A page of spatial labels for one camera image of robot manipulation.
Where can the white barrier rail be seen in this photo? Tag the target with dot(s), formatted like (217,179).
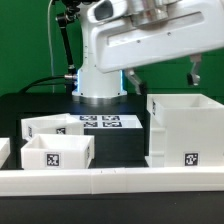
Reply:
(113,180)
(4,150)

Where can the white front barrier rail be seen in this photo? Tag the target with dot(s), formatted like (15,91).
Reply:
(113,180)

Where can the white left barrier rail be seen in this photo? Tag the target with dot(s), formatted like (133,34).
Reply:
(4,150)

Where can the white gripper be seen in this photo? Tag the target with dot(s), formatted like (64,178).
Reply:
(158,30)

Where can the white drawer box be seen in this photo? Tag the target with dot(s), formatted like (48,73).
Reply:
(54,151)
(52,124)

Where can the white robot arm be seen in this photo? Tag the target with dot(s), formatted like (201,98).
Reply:
(92,84)

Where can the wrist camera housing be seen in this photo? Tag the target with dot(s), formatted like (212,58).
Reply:
(107,10)

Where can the white marker base plate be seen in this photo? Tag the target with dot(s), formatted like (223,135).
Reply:
(109,121)

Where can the white drawer cabinet frame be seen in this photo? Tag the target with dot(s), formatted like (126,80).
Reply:
(186,130)

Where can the white front drawer box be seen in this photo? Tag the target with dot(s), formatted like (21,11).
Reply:
(54,151)

